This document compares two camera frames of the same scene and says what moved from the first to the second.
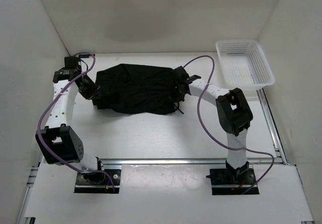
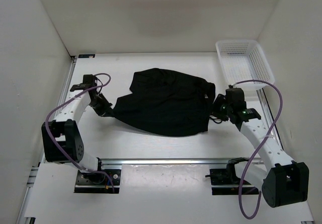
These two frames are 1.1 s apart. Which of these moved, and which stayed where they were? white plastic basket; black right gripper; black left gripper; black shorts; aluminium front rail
Moved: black right gripper; black shorts; black left gripper
Stayed: aluminium front rail; white plastic basket
